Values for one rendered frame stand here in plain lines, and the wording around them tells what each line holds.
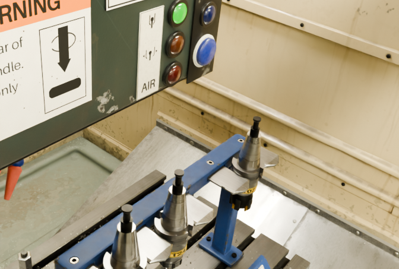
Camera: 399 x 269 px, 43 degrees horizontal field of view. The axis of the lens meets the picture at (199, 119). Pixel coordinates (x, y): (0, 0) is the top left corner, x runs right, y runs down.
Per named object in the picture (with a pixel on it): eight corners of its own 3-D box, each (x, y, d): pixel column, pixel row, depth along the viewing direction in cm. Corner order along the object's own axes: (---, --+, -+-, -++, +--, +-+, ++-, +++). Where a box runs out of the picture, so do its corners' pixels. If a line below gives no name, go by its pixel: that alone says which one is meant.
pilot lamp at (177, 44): (184, 53, 49) (187, 32, 48) (170, 59, 48) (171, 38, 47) (180, 51, 50) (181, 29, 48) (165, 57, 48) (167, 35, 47)
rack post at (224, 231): (243, 255, 120) (265, 155, 104) (231, 268, 116) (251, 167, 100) (211, 234, 125) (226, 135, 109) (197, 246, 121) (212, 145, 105)
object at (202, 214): (219, 214, 86) (219, 211, 86) (200, 231, 83) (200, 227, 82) (187, 195, 90) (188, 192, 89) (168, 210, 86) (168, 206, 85)
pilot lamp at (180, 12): (187, 22, 48) (190, -1, 46) (173, 28, 46) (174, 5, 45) (183, 20, 48) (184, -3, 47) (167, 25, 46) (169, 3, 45)
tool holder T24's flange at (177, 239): (166, 214, 86) (167, 203, 85) (198, 228, 84) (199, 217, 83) (146, 237, 81) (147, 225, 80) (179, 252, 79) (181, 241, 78)
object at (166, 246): (178, 250, 79) (179, 246, 78) (155, 269, 75) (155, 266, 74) (145, 227, 82) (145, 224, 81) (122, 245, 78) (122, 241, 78)
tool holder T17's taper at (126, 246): (126, 244, 76) (127, 211, 73) (146, 260, 74) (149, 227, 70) (103, 260, 73) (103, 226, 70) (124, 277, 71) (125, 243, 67)
